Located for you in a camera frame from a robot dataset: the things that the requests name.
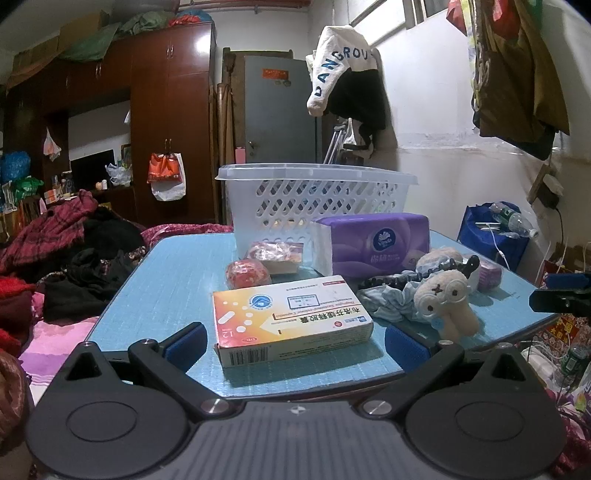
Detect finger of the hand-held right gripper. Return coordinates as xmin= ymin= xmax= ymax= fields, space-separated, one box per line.
xmin=545 ymin=272 xmax=591 ymax=289
xmin=529 ymin=287 xmax=591 ymax=318

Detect red printed gift box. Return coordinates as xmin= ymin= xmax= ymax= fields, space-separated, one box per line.
xmin=542 ymin=261 xmax=591 ymax=352

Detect wooden sticks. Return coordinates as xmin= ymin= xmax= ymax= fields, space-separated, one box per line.
xmin=210 ymin=46 xmax=245 ymax=227

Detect blue scrunchie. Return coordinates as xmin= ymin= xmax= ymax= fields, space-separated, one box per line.
xmin=359 ymin=284 xmax=444 ymax=324

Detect orange plastic bag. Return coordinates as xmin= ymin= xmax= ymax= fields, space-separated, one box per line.
xmin=148 ymin=152 xmax=181 ymax=185

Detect red plaid garment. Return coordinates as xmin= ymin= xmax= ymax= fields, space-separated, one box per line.
xmin=0 ymin=189 xmax=100 ymax=274

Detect brown wooden wardrobe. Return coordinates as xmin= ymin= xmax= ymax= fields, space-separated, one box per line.
xmin=4 ymin=21 xmax=218 ymax=227

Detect pink bed sheet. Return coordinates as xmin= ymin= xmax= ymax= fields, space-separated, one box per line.
xmin=18 ymin=318 xmax=100 ymax=407

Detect white plastic basket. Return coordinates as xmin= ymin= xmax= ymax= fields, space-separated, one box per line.
xmin=217 ymin=163 xmax=419 ymax=260

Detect black clothes pile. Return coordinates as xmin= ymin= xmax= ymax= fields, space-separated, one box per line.
xmin=37 ymin=219 xmax=149 ymax=324

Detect grey door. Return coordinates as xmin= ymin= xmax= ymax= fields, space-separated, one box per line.
xmin=244 ymin=55 xmax=324 ymax=165

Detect flat cardboard sheets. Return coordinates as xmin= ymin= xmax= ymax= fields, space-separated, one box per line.
xmin=7 ymin=11 xmax=112 ymax=89

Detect purple tissue pack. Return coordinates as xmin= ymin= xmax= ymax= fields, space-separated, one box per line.
xmin=310 ymin=213 xmax=431 ymax=280

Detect clear pastry snack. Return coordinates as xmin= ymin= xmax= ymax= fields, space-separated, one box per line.
xmin=247 ymin=241 xmax=304 ymax=276

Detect white cable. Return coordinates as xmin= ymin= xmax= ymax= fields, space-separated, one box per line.
xmin=475 ymin=223 xmax=512 ymax=269

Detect crumpled white plastic bag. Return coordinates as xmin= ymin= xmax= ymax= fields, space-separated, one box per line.
xmin=105 ymin=161 xmax=133 ymax=188

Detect beige plush sheep toy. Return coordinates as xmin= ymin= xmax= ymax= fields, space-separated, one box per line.
xmin=412 ymin=254 xmax=482 ymax=341

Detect white wall charger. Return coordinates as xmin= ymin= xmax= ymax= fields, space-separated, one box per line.
xmin=538 ymin=173 xmax=565 ymax=208

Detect red ball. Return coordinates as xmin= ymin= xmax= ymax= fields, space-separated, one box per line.
xmin=225 ymin=260 xmax=271 ymax=291

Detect small pink tissue packet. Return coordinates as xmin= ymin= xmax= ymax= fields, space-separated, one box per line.
xmin=475 ymin=258 xmax=503 ymax=292

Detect green plastic bag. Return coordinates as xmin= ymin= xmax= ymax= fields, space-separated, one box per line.
xmin=11 ymin=178 xmax=44 ymax=204

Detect green cloth bundle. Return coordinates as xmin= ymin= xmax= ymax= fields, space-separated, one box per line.
xmin=60 ymin=11 xmax=171 ymax=62

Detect small white hanging bag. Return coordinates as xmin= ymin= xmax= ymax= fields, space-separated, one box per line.
xmin=43 ymin=128 xmax=62 ymax=162

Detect black television screen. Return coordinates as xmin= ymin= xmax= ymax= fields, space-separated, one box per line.
xmin=70 ymin=148 xmax=115 ymax=190

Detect brown hanging clothes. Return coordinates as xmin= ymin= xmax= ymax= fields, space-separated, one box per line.
xmin=445 ymin=0 xmax=571 ymax=160

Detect red floral cloth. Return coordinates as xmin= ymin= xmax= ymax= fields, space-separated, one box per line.
xmin=141 ymin=223 xmax=234 ymax=251

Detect white orange medicine box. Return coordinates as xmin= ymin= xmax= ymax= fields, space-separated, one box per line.
xmin=212 ymin=275 xmax=375 ymax=368

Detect clear plastic bottle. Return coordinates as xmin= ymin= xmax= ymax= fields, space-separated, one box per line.
xmin=489 ymin=202 xmax=539 ymax=239

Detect metal crutches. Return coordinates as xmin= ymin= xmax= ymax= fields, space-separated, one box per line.
xmin=323 ymin=117 xmax=356 ymax=165

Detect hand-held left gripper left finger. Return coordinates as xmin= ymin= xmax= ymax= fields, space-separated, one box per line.
xmin=60 ymin=322 xmax=230 ymax=420

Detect green bottle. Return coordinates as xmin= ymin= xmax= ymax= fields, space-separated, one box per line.
xmin=561 ymin=346 xmax=590 ymax=385

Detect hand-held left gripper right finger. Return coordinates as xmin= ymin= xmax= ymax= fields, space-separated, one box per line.
xmin=360 ymin=323 xmax=537 ymax=421

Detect white lettered hoodie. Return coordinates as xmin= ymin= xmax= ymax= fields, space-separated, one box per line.
xmin=305 ymin=25 xmax=374 ymax=116

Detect blue plastic sack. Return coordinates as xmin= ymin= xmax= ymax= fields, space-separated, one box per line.
xmin=0 ymin=151 xmax=32 ymax=185

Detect black hanging garment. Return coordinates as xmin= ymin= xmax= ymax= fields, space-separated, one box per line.
xmin=323 ymin=69 xmax=387 ymax=153

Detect blue shopping bag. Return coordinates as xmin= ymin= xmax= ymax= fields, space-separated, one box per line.
xmin=457 ymin=202 xmax=529 ymax=271

